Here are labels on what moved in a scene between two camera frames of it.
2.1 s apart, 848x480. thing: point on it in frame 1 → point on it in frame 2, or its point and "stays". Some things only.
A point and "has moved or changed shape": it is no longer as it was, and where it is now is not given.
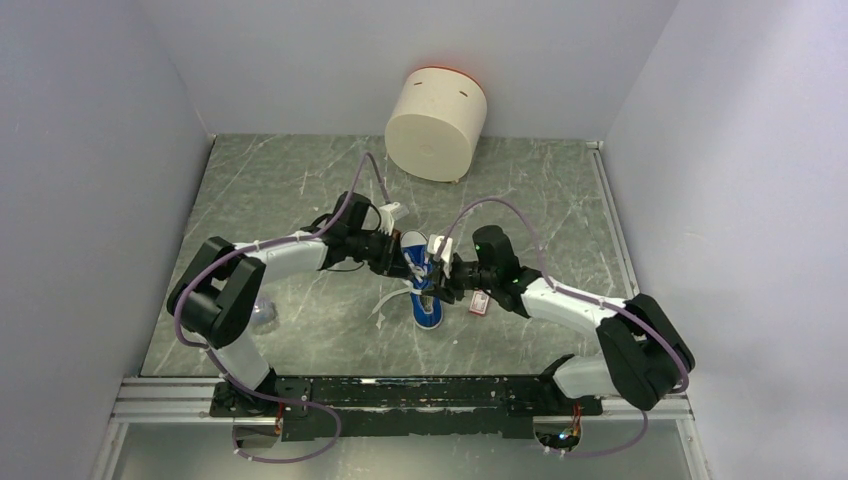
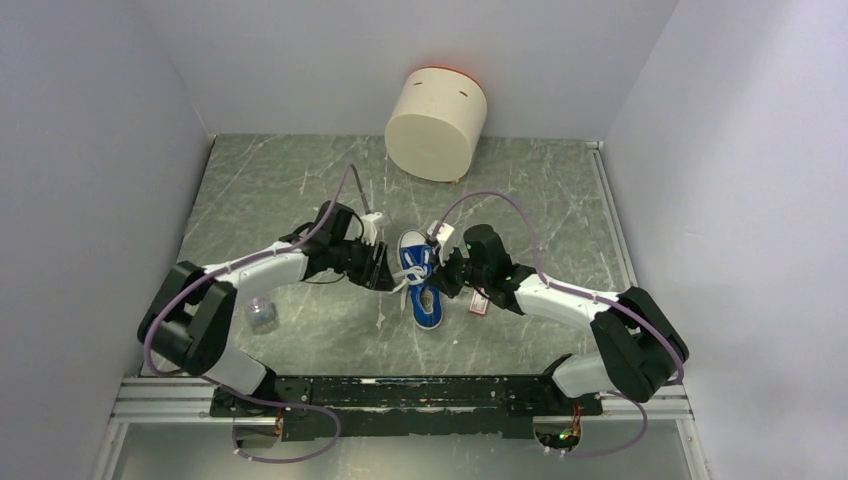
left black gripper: [390, 261] → [374, 274]
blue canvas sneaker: [427, 312] stays
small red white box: [478, 303] stays
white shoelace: [417, 273] has moved or changed shape
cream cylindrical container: [437, 122] stays
